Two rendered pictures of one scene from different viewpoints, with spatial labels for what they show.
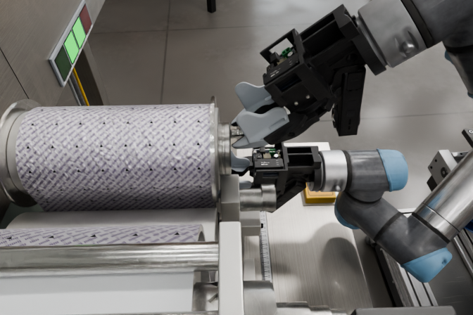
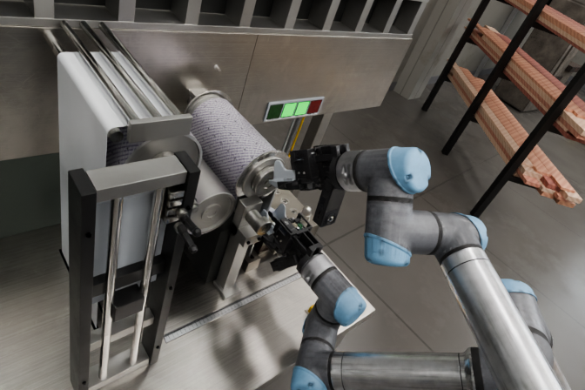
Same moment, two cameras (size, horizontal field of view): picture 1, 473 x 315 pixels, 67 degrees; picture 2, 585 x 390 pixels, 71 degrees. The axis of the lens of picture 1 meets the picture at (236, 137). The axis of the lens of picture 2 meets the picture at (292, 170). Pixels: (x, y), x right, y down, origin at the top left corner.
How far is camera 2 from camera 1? 0.57 m
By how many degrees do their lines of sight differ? 32
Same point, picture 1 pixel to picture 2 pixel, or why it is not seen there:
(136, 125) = (243, 131)
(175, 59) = not seen: hidden behind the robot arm
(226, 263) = (178, 116)
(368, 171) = (330, 285)
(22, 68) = (249, 92)
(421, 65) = not seen: outside the picture
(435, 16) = (359, 166)
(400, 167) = (350, 305)
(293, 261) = (256, 319)
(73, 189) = (200, 135)
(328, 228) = (299, 334)
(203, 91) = not seen: hidden behind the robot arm
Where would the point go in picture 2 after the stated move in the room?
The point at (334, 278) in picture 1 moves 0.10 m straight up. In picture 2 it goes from (262, 352) to (273, 328)
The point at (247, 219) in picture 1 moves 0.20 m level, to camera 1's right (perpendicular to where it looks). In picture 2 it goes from (245, 231) to (297, 299)
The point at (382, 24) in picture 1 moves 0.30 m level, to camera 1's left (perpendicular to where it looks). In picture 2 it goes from (345, 157) to (255, 73)
